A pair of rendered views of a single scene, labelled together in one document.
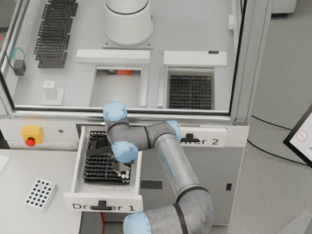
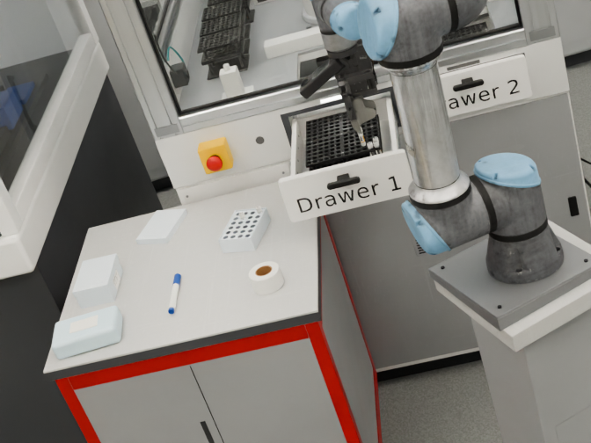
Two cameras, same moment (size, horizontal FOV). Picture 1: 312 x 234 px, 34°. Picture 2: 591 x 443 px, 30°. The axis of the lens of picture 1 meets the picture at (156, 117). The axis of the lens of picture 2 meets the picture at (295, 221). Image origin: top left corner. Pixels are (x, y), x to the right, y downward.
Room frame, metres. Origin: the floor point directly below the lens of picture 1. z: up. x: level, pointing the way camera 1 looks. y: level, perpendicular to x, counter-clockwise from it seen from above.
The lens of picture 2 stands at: (-1.20, 0.13, 2.10)
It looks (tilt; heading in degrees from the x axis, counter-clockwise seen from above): 31 degrees down; 6
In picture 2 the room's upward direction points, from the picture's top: 19 degrees counter-clockwise
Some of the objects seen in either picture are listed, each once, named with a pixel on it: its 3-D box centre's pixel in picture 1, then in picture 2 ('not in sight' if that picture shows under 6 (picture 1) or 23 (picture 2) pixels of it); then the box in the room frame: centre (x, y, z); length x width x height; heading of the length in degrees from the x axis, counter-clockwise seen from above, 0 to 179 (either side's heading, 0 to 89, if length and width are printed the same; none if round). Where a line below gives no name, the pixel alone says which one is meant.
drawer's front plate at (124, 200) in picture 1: (103, 203); (346, 185); (0.93, 0.21, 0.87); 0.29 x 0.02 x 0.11; 85
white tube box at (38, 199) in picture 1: (40, 195); (244, 229); (1.03, 0.47, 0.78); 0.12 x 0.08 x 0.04; 159
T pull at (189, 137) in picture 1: (189, 137); (467, 83); (1.19, -0.13, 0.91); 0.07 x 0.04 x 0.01; 85
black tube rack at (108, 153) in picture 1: (109, 158); (345, 145); (1.13, 0.19, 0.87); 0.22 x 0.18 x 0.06; 175
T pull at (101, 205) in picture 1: (101, 205); (343, 180); (0.91, 0.21, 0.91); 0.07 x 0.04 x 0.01; 85
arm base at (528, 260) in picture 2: not in sight; (521, 241); (0.60, -0.10, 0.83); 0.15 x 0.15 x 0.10
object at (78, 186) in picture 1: (110, 157); (345, 145); (1.14, 0.19, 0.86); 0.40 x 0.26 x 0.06; 175
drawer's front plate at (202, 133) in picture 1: (189, 137); (469, 90); (1.22, -0.13, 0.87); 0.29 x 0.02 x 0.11; 85
